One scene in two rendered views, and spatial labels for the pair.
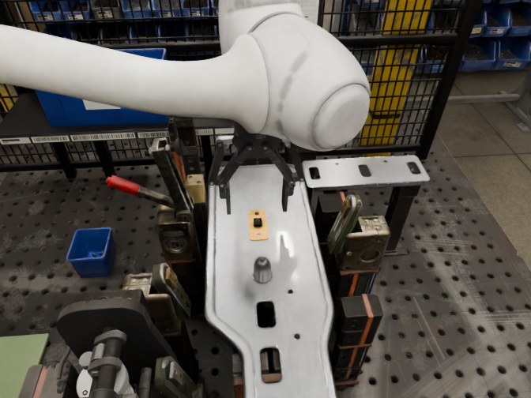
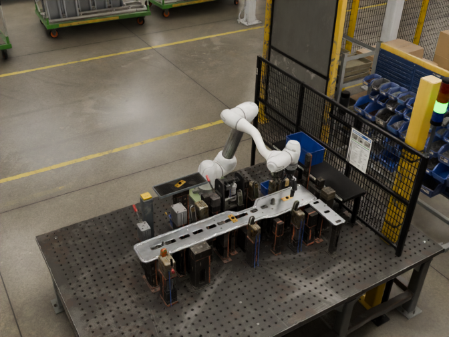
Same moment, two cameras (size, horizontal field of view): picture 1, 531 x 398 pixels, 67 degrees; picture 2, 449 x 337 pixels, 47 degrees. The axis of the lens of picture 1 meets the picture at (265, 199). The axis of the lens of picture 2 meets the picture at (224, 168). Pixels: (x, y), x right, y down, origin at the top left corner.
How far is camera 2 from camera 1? 3.21 m
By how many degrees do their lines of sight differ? 49
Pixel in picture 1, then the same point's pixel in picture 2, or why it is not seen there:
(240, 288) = (266, 201)
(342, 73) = (272, 160)
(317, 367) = (258, 216)
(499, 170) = not seen: outside the picture
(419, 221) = (354, 259)
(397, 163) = (337, 217)
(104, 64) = (258, 144)
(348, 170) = (323, 208)
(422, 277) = (326, 264)
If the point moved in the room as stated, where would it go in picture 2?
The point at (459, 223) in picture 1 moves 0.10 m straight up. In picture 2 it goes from (365, 272) to (368, 262)
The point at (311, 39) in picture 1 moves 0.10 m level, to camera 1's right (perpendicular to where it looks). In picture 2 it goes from (277, 155) to (285, 163)
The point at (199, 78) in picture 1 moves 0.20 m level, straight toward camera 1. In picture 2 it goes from (264, 152) to (240, 160)
